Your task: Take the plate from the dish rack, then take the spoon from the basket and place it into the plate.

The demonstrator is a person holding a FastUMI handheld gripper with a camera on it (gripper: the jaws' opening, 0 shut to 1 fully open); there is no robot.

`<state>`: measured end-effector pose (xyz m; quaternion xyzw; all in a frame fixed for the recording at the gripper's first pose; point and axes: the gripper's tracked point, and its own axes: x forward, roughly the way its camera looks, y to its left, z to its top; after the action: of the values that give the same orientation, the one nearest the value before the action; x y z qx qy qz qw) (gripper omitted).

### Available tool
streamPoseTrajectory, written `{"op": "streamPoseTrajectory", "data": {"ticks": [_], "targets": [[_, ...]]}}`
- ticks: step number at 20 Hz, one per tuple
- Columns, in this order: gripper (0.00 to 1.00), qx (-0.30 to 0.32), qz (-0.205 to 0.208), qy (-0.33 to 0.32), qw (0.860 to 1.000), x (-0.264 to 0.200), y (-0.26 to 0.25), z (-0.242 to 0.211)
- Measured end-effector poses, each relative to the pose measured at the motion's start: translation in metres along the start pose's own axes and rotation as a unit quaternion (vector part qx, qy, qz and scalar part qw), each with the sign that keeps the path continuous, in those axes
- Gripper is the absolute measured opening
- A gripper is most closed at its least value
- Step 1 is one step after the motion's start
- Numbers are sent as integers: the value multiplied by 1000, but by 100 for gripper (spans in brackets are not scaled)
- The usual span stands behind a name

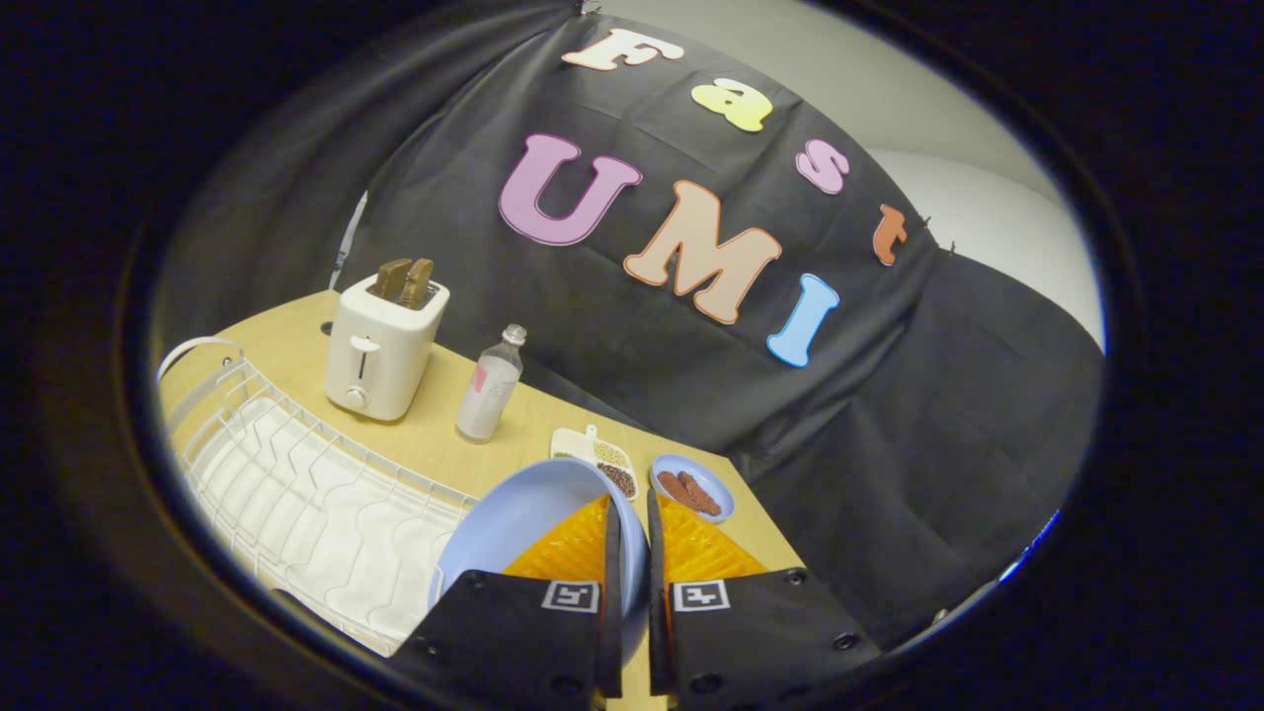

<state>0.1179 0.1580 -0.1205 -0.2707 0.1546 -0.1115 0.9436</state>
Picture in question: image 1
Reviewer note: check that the small blue dish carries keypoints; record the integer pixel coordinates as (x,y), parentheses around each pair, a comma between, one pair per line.
(716,494)

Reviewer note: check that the white toaster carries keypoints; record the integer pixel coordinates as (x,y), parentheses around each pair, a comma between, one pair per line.
(385,355)

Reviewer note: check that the black backdrop cloth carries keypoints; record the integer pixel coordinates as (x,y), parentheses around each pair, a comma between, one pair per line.
(839,415)

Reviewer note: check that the brown toast slice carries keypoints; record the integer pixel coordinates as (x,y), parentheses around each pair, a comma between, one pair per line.
(388,279)
(419,283)

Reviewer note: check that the white divided seed dish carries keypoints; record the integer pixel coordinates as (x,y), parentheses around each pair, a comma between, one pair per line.
(604,456)

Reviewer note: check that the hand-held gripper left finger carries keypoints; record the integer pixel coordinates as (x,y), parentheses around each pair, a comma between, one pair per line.
(614,612)

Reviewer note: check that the reddish brown sausage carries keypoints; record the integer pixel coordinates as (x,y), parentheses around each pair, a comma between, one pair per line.
(673,487)
(699,494)

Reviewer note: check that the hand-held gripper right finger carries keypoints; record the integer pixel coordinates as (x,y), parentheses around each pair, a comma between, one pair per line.
(658,612)

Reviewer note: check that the clear bottle with pink label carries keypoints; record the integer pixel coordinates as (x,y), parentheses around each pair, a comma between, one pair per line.
(487,390)

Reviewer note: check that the light blue plate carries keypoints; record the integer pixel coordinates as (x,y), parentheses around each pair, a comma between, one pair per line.
(523,513)

